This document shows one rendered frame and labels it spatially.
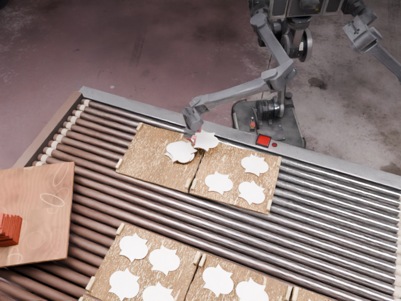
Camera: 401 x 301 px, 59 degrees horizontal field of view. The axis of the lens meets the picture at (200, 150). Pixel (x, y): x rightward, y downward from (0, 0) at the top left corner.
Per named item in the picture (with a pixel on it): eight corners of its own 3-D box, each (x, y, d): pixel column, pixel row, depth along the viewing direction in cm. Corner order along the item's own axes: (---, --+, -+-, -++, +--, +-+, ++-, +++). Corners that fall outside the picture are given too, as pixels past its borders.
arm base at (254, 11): (266, 18, 190) (270, -3, 181) (270, 27, 186) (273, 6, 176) (250, 19, 190) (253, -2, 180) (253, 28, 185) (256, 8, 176)
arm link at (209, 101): (283, 81, 161) (275, 65, 153) (284, 91, 158) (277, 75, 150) (200, 107, 179) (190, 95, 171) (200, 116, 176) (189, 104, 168)
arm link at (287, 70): (304, 78, 156) (298, 63, 149) (276, 94, 159) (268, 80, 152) (268, 24, 184) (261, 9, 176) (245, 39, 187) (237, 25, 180)
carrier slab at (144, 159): (141, 125, 210) (141, 123, 209) (207, 141, 202) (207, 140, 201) (115, 172, 191) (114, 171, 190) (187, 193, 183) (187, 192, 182)
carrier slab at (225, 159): (209, 141, 202) (209, 140, 201) (281, 159, 194) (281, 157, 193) (190, 193, 183) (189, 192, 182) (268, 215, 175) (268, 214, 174)
